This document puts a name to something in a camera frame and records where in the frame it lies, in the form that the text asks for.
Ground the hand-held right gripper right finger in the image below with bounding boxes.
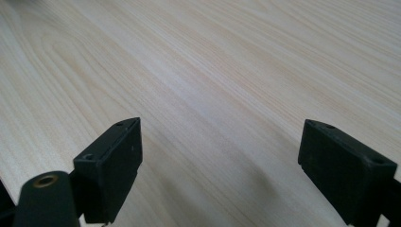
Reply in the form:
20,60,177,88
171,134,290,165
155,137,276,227
297,118,398,227

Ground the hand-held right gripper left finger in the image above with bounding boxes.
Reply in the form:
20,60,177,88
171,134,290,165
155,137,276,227
73,116,144,225

